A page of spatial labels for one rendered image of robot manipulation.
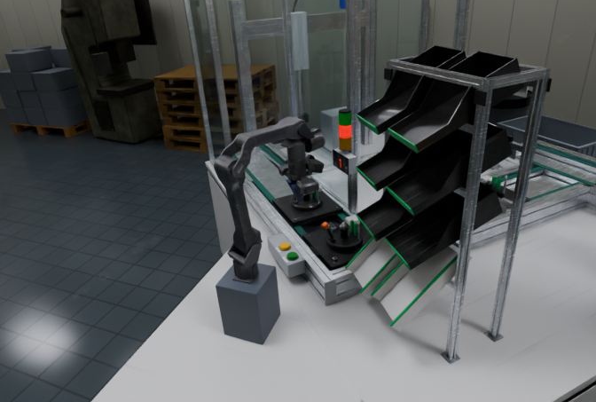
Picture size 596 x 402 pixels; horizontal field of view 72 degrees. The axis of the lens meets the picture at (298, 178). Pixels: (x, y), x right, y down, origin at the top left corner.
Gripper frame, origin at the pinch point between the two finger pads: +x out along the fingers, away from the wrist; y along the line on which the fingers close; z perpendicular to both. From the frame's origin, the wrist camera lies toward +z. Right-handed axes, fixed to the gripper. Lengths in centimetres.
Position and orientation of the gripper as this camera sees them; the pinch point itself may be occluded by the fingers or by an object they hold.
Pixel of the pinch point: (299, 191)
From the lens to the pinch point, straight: 134.2
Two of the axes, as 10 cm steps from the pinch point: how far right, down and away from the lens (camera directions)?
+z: 9.1, -2.3, 3.5
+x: 0.6, 9.0, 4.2
